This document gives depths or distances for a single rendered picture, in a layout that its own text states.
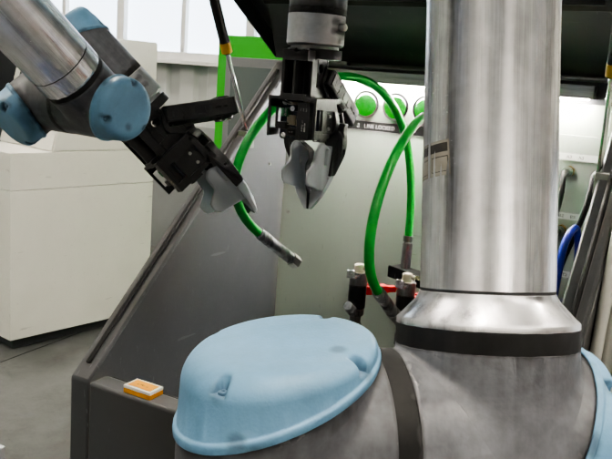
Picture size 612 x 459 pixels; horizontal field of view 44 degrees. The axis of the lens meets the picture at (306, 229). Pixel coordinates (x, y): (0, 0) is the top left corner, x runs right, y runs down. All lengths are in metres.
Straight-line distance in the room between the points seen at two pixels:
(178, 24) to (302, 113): 5.21
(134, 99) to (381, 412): 0.56
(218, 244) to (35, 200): 2.58
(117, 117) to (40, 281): 3.17
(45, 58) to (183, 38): 5.23
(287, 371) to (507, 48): 0.23
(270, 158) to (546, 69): 1.06
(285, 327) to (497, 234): 0.14
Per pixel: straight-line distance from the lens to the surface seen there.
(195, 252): 1.35
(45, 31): 0.86
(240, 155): 1.11
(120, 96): 0.89
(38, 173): 3.92
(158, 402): 1.14
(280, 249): 1.17
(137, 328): 1.27
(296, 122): 0.99
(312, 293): 1.57
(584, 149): 1.36
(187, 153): 1.07
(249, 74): 4.18
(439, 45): 0.50
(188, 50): 6.10
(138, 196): 4.28
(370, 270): 1.02
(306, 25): 0.99
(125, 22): 6.43
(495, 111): 0.47
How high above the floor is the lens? 1.42
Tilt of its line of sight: 11 degrees down
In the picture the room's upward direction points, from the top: 4 degrees clockwise
